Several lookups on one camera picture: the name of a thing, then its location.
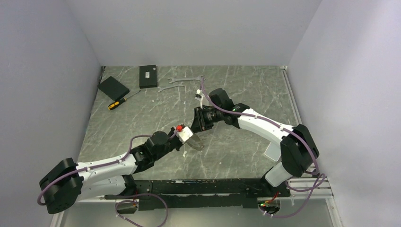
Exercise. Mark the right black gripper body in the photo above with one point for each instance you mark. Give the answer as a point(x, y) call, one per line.
point(206, 117)

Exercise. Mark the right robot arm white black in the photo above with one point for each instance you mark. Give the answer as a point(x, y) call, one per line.
point(292, 148)

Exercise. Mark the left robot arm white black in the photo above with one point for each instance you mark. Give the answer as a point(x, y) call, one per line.
point(69, 182)

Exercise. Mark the upper silver wrench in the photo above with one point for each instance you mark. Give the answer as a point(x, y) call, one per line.
point(198, 78)

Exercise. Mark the silver wrench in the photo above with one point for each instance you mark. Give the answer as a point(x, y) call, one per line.
point(160, 89)
point(198, 78)

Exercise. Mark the lower silver wrench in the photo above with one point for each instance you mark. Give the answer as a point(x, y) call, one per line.
point(160, 89)

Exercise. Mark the black box with label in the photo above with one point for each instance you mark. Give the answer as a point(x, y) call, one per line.
point(148, 76)

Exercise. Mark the white square plastic lid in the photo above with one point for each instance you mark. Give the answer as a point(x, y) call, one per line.
point(273, 152)

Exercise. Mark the yellow black screwdriver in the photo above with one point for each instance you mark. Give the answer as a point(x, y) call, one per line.
point(116, 104)

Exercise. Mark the flat black square box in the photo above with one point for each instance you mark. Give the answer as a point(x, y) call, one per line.
point(113, 88)

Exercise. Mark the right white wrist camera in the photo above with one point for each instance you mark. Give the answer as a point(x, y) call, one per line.
point(199, 96)

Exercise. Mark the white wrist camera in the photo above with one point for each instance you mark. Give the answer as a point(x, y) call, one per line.
point(184, 133)
point(199, 96)

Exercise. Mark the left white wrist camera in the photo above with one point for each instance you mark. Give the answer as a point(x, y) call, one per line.
point(184, 133)

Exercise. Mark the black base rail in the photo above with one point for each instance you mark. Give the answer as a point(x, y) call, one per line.
point(200, 193)

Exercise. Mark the aluminium frame rail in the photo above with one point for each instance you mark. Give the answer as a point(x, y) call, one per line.
point(300, 188)

